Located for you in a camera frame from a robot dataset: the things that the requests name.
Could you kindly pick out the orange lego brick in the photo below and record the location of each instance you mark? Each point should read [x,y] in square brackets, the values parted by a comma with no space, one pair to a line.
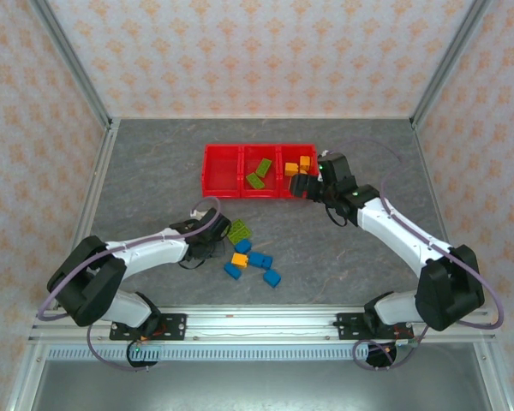
[239,260]
[305,163]
[290,168]

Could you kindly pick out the green lego brick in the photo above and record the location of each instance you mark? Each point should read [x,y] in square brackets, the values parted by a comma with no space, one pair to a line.
[255,180]
[264,167]
[240,231]

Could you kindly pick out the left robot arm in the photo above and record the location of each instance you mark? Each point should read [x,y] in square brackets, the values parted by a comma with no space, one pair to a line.
[150,252]

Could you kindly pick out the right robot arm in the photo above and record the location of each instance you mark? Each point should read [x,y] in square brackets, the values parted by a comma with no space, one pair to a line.
[394,231]

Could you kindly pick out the grey metal shelf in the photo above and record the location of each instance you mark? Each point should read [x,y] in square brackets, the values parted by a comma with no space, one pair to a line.
[261,385]

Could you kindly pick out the aluminium side rail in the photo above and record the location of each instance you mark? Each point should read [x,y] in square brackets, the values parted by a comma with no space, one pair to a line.
[431,171]
[98,180]

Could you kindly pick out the aluminium back rail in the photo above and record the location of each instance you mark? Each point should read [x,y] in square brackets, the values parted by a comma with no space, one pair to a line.
[261,117]

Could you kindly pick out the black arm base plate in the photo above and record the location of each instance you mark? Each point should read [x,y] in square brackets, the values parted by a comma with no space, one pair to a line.
[347,327]
[175,327]

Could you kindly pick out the aluminium mounting rail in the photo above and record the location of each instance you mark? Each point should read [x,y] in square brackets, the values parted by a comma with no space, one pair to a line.
[261,325]

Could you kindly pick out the aluminium frame post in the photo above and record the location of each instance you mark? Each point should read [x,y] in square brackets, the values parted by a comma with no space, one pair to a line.
[75,64]
[450,60]

